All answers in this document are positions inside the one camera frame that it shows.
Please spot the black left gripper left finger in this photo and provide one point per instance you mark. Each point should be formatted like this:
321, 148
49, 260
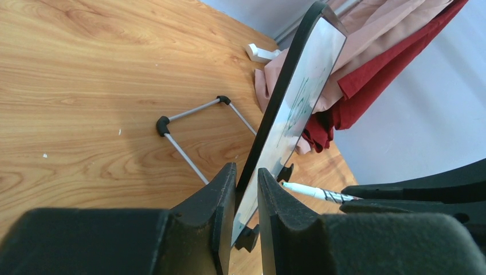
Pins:
104, 241

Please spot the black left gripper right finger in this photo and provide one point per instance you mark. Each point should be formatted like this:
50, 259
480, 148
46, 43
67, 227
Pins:
297, 240

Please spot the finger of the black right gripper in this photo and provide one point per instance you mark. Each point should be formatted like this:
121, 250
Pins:
461, 185
471, 215

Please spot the white whiteboard marker pen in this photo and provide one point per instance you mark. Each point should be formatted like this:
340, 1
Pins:
319, 193

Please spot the white whiteboard black frame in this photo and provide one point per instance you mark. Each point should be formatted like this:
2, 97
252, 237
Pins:
288, 114

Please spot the red shirt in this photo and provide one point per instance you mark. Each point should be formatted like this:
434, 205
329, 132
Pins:
379, 76

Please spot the metal clothes rack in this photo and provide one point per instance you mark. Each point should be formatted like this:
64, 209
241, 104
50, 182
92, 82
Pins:
257, 54

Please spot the pink garment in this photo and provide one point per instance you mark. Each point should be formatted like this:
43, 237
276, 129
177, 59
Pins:
341, 57

